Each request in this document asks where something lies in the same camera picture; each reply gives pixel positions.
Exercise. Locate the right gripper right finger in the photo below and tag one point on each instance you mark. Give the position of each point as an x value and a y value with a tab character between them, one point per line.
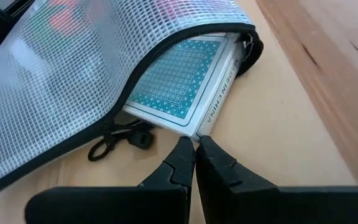
259	205

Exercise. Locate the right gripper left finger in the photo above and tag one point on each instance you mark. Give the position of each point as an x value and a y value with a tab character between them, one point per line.
120	205

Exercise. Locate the grey mesh zipper pouch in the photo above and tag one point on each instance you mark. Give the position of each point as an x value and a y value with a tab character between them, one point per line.
57	77

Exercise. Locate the small grey-blue square box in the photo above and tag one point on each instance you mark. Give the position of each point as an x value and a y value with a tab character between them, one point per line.
179	77

